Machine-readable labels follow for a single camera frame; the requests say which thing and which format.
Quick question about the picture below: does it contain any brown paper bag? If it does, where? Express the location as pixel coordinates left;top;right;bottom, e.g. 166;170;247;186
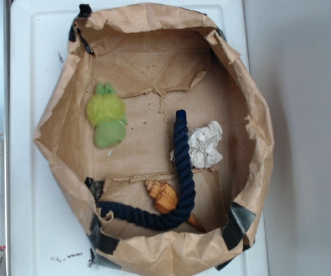
35;3;274;275

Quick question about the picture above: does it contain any crumpled white paper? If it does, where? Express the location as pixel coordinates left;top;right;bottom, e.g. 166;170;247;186
188;121;223;169

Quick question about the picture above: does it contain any brown spiral shell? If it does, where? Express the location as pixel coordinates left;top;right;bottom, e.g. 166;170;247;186
145;180;207;233

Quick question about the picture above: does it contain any green plush toy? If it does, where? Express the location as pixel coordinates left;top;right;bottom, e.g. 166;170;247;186
86;83;128;148

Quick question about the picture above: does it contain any dark blue rope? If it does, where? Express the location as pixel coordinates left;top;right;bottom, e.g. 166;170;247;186
96;109;196;232

